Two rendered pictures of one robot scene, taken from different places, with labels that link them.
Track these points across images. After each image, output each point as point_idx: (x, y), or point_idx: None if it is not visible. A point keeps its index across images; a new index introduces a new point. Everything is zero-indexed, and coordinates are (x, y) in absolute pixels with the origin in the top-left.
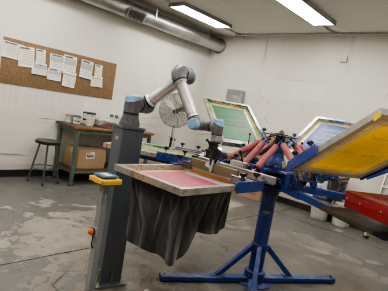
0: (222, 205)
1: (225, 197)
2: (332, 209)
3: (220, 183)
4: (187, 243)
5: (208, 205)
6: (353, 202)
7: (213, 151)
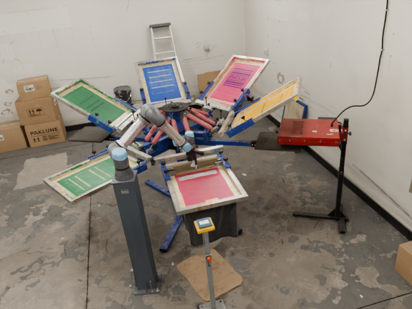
0: None
1: None
2: (261, 146)
3: (213, 171)
4: None
5: None
6: (284, 141)
7: (195, 154)
